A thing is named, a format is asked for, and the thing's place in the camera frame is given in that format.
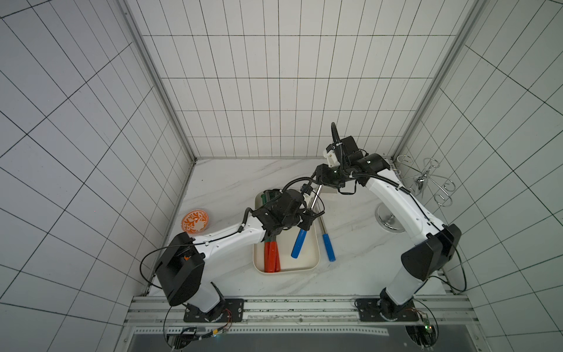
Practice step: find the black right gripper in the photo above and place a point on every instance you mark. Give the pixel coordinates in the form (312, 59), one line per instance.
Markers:
(324, 176)

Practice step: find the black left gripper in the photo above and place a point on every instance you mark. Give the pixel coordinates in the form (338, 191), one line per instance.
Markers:
(308, 219)

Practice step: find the green hoe red grip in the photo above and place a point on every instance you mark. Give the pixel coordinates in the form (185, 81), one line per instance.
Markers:
(270, 197)

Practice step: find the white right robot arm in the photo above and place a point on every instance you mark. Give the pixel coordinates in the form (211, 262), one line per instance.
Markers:
(434, 243)

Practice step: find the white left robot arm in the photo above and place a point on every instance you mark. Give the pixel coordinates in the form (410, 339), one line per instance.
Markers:
(180, 269)

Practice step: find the cream plastic storage tray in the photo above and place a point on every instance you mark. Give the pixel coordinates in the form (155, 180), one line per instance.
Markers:
(308, 259)

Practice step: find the orange patterned bowl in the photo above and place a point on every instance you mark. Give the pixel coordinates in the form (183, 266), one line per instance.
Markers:
(195, 222)

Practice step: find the chrome wire cup rack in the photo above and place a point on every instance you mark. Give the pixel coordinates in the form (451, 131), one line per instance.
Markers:
(421, 180)

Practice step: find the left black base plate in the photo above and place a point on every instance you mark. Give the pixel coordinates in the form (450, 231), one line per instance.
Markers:
(227, 310)

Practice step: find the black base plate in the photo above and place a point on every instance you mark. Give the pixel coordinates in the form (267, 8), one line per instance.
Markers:
(370, 310)
(227, 310)

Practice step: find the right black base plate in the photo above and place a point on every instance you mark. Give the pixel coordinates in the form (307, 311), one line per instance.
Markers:
(370, 310)

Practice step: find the aluminium mounting rail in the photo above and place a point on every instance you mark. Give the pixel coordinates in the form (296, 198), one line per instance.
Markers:
(281, 314)

